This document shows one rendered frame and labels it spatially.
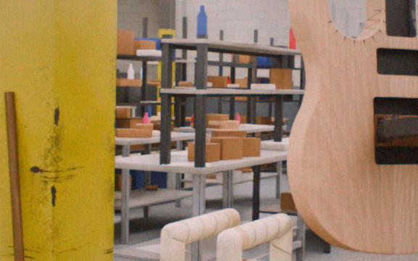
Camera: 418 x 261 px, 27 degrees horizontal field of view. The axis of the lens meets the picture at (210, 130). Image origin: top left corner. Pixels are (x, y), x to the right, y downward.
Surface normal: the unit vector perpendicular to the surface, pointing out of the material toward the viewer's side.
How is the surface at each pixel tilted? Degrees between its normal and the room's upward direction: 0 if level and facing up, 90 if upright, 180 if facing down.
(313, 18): 83
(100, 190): 90
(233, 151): 90
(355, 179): 83
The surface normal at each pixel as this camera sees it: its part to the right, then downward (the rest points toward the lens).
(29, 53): -0.44, 0.04
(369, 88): 0.40, -0.06
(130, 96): 0.88, 0.04
